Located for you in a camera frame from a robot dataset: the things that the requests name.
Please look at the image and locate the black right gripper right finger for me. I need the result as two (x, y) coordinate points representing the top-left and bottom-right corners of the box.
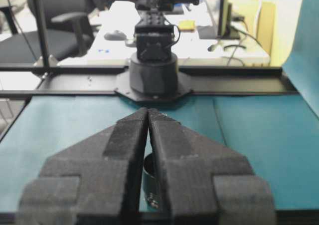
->
(149, 109), (276, 225)

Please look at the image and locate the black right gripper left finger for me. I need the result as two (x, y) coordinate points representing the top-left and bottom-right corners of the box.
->
(15, 108), (148, 225)

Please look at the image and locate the black office chair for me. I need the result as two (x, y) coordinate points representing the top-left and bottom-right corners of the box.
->
(0, 0), (95, 64)

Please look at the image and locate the grey computer mouse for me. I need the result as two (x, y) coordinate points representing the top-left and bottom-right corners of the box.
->
(104, 30), (127, 41)

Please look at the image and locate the white desk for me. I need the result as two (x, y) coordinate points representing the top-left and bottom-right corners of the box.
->
(58, 1), (270, 67)

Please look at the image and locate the black computer monitor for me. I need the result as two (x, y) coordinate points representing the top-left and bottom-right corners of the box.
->
(217, 0), (240, 40)

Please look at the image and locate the black vertical frame post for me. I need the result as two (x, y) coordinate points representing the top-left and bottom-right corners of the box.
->
(33, 0), (50, 70)

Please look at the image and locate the teal backdrop sheet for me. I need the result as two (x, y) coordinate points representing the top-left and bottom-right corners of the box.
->
(282, 0), (319, 124)

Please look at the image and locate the yellow sponge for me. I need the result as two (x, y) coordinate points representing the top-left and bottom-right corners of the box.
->
(178, 20), (196, 31)

